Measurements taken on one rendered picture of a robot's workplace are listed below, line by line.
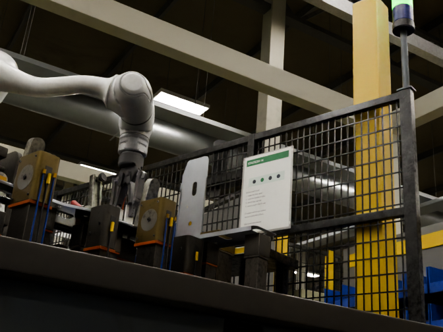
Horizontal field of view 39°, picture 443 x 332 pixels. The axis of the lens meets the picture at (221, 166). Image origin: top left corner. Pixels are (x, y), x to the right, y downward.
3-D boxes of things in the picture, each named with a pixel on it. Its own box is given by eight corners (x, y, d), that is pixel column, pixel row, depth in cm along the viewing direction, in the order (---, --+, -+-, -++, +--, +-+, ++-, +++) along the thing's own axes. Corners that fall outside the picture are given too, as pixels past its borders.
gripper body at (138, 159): (113, 154, 188) (109, 182, 184) (132, 148, 183) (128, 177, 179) (131, 163, 193) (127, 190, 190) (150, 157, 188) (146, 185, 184)
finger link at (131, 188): (134, 176, 187) (138, 174, 186) (136, 208, 181) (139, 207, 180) (125, 171, 184) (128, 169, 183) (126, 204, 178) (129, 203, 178)
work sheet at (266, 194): (290, 228, 208) (293, 145, 220) (238, 236, 222) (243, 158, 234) (293, 229, 209) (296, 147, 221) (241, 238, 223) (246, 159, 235)
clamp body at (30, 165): (14, 307, 121) (47, 145, 135) (-18, 310, 128) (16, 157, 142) (42, 313, 126) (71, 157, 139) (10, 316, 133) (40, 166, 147)
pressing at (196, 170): (198, 253, 192) (207, 154, 205) (172, 257, 199) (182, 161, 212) (200, 254, 192) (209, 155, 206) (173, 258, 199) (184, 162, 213)
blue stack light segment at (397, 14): (408, 15, 205) (407, 0, 207) (389, 22, 209) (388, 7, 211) (416, 26, 209) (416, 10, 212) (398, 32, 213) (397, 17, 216)
